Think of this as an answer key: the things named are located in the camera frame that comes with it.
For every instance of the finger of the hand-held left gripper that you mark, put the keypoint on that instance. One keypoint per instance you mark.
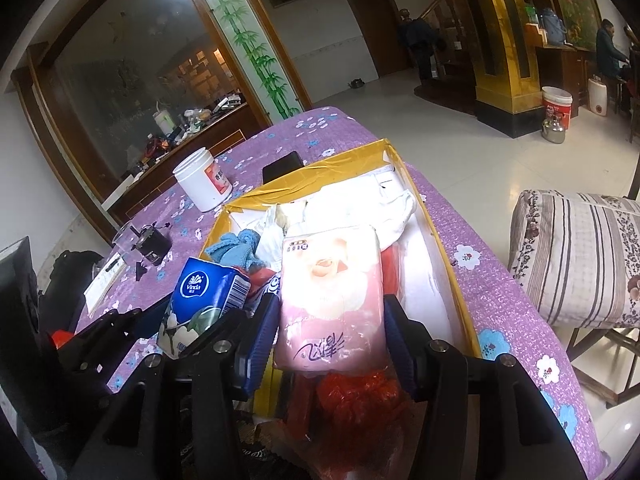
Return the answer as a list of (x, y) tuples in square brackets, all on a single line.
[(125, 325), (100, 365)]

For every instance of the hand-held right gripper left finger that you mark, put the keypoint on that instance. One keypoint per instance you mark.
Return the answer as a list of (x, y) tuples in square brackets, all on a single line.
[(260, 355)]

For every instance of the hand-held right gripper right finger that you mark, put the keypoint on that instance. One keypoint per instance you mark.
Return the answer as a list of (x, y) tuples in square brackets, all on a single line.
[(402, 360)]

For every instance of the red plastic bag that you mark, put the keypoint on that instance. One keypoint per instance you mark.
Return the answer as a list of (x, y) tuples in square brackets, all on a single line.
[(360, 395)]

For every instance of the blue and white printed pack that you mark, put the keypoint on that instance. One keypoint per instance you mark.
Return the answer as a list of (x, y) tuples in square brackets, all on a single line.
[(270, 290)]

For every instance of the blue tissue pack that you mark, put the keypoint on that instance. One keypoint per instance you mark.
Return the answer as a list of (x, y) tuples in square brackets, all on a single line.
[(200, 285)]

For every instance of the yellow-taped white box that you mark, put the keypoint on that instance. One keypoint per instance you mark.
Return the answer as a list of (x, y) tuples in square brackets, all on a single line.
[(435, 280)]

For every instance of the pink tissue pack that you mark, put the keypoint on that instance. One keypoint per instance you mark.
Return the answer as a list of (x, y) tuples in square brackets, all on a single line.
[(330, 300)]

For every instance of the blue cloth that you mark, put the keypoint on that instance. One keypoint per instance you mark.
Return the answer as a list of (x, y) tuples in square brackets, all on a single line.
[(235, 250)]

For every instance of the large white cloth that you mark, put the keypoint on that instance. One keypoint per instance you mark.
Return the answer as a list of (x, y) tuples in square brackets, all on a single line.
[(360, 210)]

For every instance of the white booklet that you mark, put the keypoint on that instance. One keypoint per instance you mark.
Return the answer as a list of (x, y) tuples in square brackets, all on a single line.
[(102, 285)]

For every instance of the red object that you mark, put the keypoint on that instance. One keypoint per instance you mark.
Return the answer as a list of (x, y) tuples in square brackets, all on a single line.
[(61, 338)]

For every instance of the black bag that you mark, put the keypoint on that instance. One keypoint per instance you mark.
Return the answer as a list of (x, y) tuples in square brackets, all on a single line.
[(70, 270)]

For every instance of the small black sharpener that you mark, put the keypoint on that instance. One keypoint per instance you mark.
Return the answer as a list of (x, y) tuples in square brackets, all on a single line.
[(152, 247)]

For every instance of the white plastic jar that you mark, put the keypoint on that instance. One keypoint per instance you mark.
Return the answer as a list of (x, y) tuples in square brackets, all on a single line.
[(197, 180)]

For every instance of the small black box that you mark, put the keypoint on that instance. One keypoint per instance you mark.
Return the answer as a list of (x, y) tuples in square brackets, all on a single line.
[(282, 167)]

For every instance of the wooden chair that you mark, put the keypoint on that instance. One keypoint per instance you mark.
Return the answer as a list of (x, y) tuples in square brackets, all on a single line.
[(600, 340)]

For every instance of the striped floral cushion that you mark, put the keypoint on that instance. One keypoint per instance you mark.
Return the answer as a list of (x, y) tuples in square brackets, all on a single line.
[(575, 260)]

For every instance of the white jug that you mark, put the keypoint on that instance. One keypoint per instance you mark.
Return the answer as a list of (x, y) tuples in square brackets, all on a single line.
[(162, 120)]

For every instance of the cluttered wooden counter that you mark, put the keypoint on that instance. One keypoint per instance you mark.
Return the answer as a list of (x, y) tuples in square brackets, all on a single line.
[(235, 125)]

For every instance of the steel kettle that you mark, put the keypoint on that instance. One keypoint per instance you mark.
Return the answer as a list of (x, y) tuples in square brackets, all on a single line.
[(554, 134)]

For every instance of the wood-framed glass partition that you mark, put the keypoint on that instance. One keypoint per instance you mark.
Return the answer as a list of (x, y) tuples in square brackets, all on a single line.
[(130, 50)]

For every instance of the pair of dark shoes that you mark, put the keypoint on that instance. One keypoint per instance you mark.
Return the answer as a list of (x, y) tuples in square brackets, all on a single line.
[(356, 83)]

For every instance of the white and red bucket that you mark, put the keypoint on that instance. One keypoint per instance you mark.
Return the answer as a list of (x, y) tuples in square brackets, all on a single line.
[(557, 110)]

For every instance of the golden pillar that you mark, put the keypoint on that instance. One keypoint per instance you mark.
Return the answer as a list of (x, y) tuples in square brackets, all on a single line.
[(510, 75)]

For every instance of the bamboo print glass panel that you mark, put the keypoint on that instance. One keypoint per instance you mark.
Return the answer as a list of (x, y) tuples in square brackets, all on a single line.
[(250, 45)]

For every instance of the dark wooden cabinet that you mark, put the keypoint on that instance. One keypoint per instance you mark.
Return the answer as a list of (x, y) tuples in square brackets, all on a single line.
[(565, 75)]

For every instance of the white floor container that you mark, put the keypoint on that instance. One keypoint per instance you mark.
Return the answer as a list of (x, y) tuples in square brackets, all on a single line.
[(598, 95)]

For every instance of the brown wooden door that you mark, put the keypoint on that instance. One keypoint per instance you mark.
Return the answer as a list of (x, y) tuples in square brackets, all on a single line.
[(375, 30)]

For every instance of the green landscape painting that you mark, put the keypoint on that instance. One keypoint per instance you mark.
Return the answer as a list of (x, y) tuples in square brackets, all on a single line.
[(575, 0)]

